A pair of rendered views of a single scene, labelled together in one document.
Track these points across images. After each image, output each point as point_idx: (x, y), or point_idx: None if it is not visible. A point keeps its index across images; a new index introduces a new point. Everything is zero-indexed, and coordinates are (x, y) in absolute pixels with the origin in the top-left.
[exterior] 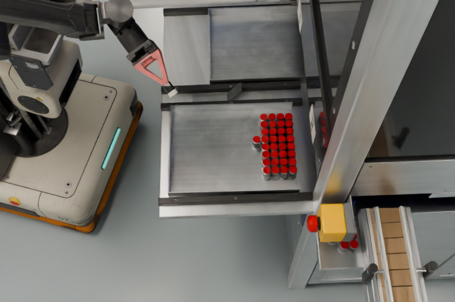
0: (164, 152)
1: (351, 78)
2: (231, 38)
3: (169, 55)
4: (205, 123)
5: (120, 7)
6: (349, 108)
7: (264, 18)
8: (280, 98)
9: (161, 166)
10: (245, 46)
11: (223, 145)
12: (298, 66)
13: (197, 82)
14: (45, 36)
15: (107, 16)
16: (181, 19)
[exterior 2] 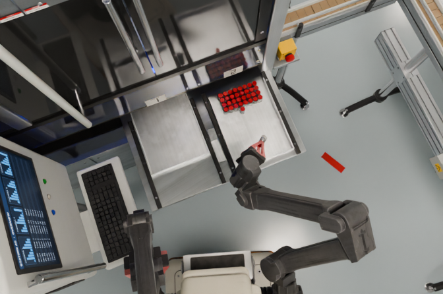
0: (265, 164)
1: (279, 0)
2: (167, 153)
3: (194, 190)
4: (237, 146)
5: (250, 161)
6: (287, 4)
7: (144, 137)
8: (206, 106)
9: (275, 162)
10: (171, 142)
11: (248, 130)
12: (176, 104)
13: (209, 163)
14: (230, 264)
15: (258, 167)
16: (161, 194)
